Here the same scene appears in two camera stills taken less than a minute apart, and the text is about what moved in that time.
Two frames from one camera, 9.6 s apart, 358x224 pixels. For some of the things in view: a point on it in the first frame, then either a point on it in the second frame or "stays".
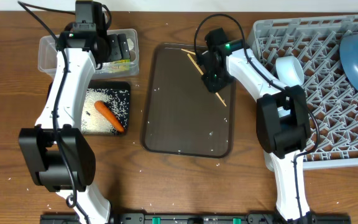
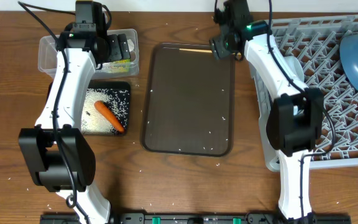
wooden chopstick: x=199 y=69 -> x=196 y=50
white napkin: x=130 y=43 stays
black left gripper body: x=119 y=47 stays
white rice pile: x=93 y=121 stays
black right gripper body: x=217 y=79 -> x=223 y=45
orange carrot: x=101 y=106 stays
